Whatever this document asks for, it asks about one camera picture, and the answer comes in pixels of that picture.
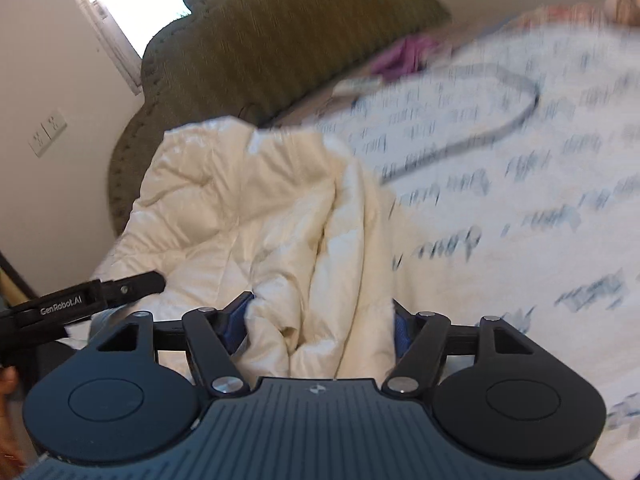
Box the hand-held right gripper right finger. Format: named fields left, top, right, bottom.
left=382, top=299, right=532, bottom=397

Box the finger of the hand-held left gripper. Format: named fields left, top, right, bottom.
left=101, top=270, right=167, bottom=308

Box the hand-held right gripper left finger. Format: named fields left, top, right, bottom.
left=94, top=291, right=252, bottom=400

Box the cream white garment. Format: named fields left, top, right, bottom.
left=65, top=116, right=418, bottom=382

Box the person's left forearm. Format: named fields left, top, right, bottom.
left=0, top=366, right=22, bottom=463

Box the white script printed bed sheet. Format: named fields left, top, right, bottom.
left=270, top=22, right=640, bottom=476

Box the white power strip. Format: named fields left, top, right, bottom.
left=327, top=76, right=383, bottom=101

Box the green padded headboard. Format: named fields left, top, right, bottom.
left=107, top=0, right=453, bottom=237

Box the purple cloth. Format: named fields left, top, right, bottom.
left=369, top=34, right=443, bottom=78

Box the red patterned cloth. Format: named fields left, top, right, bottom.
left=510, top=0, right=640, bottom=28

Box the thick black cable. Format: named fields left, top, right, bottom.
left=379, top=62, right=545, bottom=185

